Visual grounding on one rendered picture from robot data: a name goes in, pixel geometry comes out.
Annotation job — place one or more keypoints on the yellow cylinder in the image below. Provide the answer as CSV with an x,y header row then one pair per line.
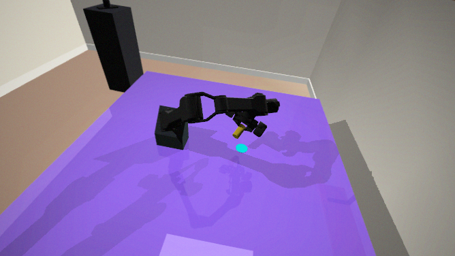
x,y
239,131

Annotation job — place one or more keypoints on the cyan circle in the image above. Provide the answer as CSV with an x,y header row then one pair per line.
x,y
241,148

